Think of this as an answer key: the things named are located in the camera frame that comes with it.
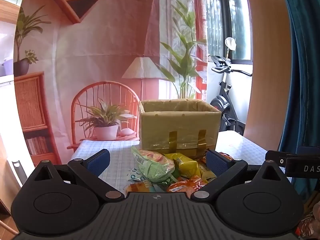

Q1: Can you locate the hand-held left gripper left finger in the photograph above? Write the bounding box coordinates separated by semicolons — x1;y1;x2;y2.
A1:
34;149;124;201

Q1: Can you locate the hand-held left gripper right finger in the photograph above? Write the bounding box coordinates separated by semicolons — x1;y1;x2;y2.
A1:
191;149;288;201

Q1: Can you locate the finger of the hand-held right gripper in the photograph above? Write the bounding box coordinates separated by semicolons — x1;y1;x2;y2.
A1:
265;150;288;167

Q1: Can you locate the yellow snack bag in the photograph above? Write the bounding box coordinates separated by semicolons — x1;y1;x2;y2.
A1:
165;153;202;178

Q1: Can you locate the green snack bag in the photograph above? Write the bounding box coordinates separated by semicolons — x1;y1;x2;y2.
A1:
131;146;175;183

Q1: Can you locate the brown cardboard box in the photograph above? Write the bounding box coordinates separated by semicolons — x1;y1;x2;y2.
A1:
138;99;222;158

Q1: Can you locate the white packet with teal print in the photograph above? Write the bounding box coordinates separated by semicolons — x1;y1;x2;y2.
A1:
124;169;148;182

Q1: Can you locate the black exercise bike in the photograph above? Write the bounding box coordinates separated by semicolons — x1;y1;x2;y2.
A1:
209;55;253;135

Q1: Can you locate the wooden panel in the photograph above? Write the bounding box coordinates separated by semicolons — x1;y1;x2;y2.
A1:
244;0;298;153

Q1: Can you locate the blue curtain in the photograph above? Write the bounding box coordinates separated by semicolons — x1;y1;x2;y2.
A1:
279;0;320;200

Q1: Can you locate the white round hand fan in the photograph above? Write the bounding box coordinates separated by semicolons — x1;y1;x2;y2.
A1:
224;37;237;60

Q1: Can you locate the black framed window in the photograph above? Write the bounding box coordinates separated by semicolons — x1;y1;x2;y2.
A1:
204;0;252;64

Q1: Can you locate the black handle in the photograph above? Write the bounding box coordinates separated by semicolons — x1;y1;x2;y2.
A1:
11;160;23;183

